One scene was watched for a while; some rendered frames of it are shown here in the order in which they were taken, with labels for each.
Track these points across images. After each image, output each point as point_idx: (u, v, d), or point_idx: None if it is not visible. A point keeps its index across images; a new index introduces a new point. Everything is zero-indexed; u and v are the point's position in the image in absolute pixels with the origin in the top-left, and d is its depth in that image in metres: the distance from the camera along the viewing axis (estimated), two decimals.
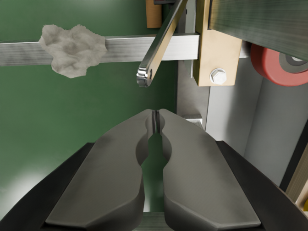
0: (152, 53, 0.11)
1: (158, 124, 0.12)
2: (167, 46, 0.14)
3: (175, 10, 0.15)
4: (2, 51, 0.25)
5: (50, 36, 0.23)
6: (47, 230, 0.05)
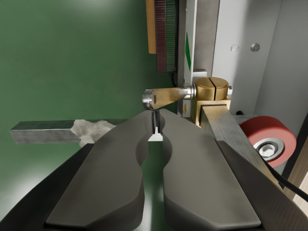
0: (156, 88, 0.13)
1: (158, 124, 0.12)
2: (168, 101, 0.16)
3: (175, 88, 0.19)
4: (41, 134, 0.32)
5: (79, 128, 0.30)
6: None
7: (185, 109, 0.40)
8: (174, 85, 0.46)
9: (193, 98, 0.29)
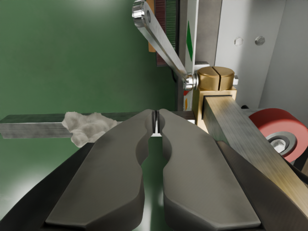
0: (151, 13, 0.11)
1: (158, 124, 0.12)
2: (167, 51, 0.13)
3: (175, 53, 0.17)
4: (30, 128, 0.30)
5: (71, 121, 0.28)
6: (47, 230, 0.05)
7: (186, 104, 0.38)
8: (174, 79, 0.44)
9: (195, 88, 0.26)
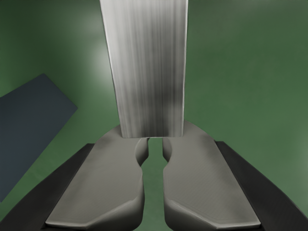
0: None
1: None
2: None
3: None
4: (128, 9, 0.06)
5: None
6: None
7: None
8: None
9: None
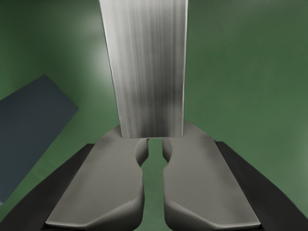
0: None
1: None
2: None
3: None
4: (127, 10, 0.06)
5: None
6: None
7: None
8: None
9: None
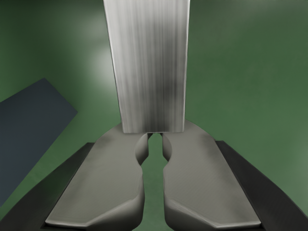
0: None
1: None
2: None
3: None
4: (130, 1, 0.06)
5: None
6: (47, 230, 0.05)
7: None
8: None
9: None
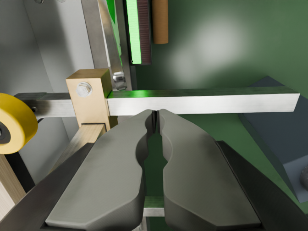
0: (117, 73, 0.12)
1: (158, 124, 0.12)
2: (103, 29, 0.12)
3: None
4: None
5: None
6: (47, 230, 0.05)
7: None
8: None
9: None
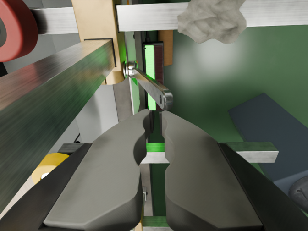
0: (159, 105, 0.13)
1: (160, 126, 0.12)
2: (148, 82, 0.16)
3: (143, 86, 0.19)
4: (292, 16, 0.23)
5: (231, 33, 0.23)
6: None
7: None
8: None
9: (124, 63, 0.28)
